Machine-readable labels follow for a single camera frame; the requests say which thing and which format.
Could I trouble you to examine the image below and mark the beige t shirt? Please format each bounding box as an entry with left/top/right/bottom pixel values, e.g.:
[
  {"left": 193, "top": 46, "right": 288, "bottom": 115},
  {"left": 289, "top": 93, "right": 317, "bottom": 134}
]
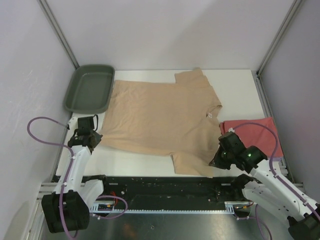
[{"left": 101, "top": 68, "right": 222, "bottom": 178}]

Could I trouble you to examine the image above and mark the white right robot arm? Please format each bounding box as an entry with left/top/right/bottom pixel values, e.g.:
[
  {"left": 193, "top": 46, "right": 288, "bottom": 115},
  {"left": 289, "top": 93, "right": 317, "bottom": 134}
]
[{"left": 210, "top": 132, "right": 320, "bottom": 240}]

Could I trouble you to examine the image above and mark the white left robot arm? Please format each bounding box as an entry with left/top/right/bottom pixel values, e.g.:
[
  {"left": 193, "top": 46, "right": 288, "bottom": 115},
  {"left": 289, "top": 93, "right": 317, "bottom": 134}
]
[{"left": 41, "top": 115, "right": 111, "bottom": 234}]

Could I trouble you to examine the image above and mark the pink folded t shirt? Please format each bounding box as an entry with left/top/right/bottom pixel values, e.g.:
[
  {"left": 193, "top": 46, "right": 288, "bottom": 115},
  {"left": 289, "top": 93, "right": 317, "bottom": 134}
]
[{"left": 220, "top": 117, "right": 284, "bottom": 158}]

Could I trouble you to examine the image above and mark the lilac folded t shirt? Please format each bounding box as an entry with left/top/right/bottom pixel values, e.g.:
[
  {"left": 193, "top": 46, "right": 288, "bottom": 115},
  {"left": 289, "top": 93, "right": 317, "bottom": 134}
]
[{"left": 272, "top": 157, "right": 286, "bottom": 165}]

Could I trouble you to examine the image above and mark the grey plastic tray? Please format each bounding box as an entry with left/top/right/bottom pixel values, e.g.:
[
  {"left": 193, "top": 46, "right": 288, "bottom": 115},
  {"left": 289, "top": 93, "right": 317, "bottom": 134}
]
[{"left": 63, "top": 64, "right": 115, "bottom": 115}]

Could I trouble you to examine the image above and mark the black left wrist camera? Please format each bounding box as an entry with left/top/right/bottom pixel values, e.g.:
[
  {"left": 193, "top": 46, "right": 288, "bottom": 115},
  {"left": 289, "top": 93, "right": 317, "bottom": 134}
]
[{"left": 77, "top": 114, "right": 99, "bottom": 131}]

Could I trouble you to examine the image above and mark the grey slotted cable duct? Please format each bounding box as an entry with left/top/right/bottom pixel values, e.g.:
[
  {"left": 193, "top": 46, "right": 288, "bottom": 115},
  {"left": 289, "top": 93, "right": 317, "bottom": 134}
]
[{"left": 89, "top": 200, "right": 258, "bottom": 215}]

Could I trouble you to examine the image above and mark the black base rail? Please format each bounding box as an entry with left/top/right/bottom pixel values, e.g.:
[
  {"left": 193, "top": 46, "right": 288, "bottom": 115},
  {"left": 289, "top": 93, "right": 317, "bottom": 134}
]
[{"left": 81, "top": 175, "right": 250, "bottom": 210}]

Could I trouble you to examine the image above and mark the left aluminium frame post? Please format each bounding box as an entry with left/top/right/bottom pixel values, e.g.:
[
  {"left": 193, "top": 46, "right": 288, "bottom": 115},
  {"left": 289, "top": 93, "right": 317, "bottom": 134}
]
[{"left": 37, "top": 0, "right": 80, "bottom": 69}]

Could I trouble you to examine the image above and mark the aluminium frame post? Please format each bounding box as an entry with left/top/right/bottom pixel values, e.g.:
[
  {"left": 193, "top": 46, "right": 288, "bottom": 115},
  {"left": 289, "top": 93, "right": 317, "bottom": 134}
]
[
  {"left": 37, "top": 0, "right": 80, "bottom": 69},
  {"left": 256, "top": 0, "right": 306, "bottom": 76}
]

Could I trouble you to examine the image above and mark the right aluminium frame post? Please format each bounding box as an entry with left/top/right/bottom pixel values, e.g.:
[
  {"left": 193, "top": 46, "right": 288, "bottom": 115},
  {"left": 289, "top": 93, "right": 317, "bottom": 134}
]
[{"left": 256, "top": 0, "right": 306, "bottom": 76}]

